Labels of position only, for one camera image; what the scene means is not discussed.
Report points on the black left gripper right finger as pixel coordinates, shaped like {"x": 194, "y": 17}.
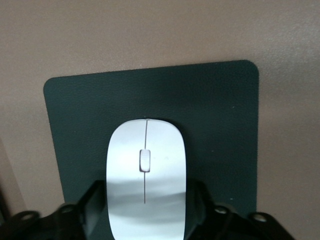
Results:
{"x": 197, "y": 200}

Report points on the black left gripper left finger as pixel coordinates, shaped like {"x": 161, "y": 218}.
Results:
{"x": 96, "y": 200}

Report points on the white computer mouse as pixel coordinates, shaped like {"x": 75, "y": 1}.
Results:
{"x": 125, "y": 160}

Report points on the black mouse pad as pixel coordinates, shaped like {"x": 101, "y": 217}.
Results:
{"x": 212, "y": 112}

